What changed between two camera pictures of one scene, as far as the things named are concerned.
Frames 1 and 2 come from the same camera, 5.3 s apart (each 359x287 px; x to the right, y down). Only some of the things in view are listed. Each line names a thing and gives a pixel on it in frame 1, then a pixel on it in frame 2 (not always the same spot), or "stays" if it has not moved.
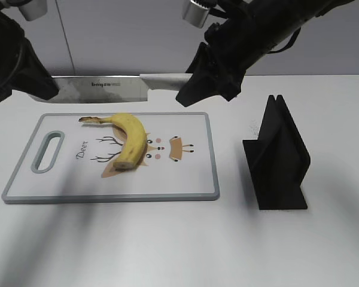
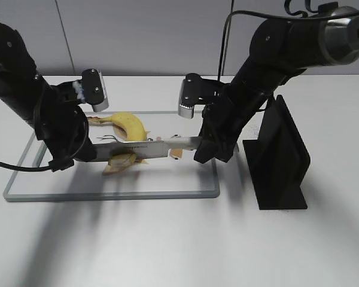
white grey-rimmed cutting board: x=66 y=161 stays
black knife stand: x=277 y=161 stays
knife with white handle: x=113 y=88 to x=131 y=150
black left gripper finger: x=42 y=85 to x=87 y=153
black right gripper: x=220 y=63 to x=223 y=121
